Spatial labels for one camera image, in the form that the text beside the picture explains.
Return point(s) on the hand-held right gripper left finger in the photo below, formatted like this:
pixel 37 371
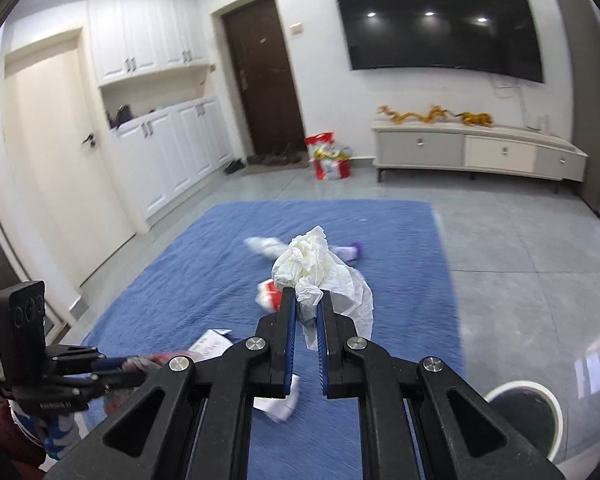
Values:
pixel 289 350

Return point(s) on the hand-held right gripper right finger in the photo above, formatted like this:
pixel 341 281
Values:
pixel 323 355

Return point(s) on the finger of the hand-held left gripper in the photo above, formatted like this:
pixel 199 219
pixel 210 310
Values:
pixel 122 364

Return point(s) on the red triangular snack packet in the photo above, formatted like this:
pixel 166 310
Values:
pixel 177 359

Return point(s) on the white printed paper scrap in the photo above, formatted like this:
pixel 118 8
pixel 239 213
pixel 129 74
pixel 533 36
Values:
pixel 280 405
pixel 210 345

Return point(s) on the red white snack packet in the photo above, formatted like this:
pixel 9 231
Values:
pixel 269 295

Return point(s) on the white tissue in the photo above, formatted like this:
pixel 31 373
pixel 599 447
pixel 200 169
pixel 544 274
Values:
pixel 310 265

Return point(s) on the white plastic bag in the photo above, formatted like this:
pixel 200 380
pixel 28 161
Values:
pixel 265 249

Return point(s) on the purple wrapper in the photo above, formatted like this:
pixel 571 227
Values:
pixel 347 251

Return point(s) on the white round trash bin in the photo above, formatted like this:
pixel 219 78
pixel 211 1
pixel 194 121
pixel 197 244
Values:
pixel 520 420

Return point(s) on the person's left hand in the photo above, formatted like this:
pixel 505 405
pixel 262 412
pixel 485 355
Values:
pixel 62 435

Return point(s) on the blue shaggy rug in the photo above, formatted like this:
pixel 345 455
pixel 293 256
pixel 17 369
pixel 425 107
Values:
pixel 205 270

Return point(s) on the white interior door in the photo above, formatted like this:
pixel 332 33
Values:
pixel 65 170

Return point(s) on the brown doormat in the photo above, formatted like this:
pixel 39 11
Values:
pixel 252 169

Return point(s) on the red white shopping bag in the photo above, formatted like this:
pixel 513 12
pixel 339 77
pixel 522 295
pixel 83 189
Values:
pixel 332 167

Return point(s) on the black shoe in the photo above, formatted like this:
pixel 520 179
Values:
pixel 234 166

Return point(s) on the brown shoe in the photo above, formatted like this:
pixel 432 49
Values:
pixel 294 154
pixel 256 159
pixel 275 157

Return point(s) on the red paper bag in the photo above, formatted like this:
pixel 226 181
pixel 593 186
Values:
pixel 320 142

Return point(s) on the white base cabinet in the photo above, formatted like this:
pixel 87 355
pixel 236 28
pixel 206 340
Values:
pixel 170 155

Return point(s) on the grey white television stand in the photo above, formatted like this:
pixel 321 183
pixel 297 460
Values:
pixel 430 145

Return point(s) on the dark handbag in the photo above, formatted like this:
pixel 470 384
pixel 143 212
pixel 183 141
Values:
pixel 120 117

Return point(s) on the golden dragon figurine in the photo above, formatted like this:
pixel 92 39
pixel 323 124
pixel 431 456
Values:
pixel 415 116

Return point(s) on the dark brown entrance door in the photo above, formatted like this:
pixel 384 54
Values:
pixel 265 80

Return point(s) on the golden tiger figurine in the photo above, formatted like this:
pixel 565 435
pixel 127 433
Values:
pixel 475 120

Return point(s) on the grey double door refrigerator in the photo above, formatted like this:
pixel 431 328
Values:
pixel 595 110

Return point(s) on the beige light switch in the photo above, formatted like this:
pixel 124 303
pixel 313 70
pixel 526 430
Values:
pixel 295 29

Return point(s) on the white wall cabinet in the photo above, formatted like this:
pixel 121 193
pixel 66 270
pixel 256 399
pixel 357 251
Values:
pixel 145 35

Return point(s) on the black wall television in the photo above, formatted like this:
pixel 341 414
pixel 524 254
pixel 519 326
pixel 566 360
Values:
pixel 440 20

